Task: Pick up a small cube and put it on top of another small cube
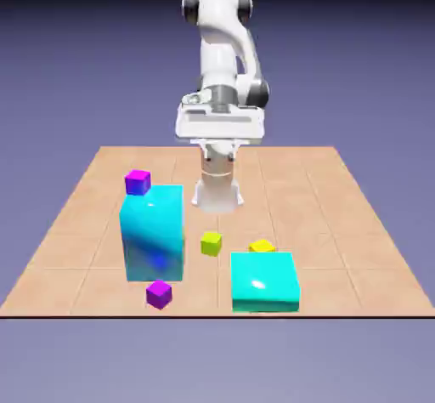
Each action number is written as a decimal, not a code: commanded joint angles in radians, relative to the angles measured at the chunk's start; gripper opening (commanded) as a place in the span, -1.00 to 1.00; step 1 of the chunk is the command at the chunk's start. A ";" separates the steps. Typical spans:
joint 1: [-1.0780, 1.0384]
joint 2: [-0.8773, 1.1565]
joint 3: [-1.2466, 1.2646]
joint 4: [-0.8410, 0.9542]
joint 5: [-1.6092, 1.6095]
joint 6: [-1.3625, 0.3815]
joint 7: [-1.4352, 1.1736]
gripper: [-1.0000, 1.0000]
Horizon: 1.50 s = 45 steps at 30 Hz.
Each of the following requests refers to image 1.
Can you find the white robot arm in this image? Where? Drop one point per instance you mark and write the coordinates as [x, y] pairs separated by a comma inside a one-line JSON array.
[[217, 52]]

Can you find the small yellow-green cube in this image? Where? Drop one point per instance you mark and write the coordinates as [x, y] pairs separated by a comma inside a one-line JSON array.
[[211, 244]]

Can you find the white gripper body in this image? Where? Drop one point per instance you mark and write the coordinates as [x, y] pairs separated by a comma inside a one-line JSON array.
[[220, 127]]

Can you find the tall large cyan box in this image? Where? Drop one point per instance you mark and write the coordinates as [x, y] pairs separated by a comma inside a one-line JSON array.
[[153, 233]]

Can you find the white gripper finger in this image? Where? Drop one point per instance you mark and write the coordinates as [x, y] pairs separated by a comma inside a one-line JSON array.
[[233, 153], [206, 153]]

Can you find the flat large turquoise box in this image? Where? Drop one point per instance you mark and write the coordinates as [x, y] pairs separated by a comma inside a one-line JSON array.
[[265, 280]]

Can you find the small yellow cube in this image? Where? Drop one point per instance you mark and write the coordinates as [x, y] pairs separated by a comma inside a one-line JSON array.
[[261, 246]]

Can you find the small purple cube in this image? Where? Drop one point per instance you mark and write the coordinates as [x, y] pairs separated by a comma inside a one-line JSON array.
[[158, 295], [137, 182]]

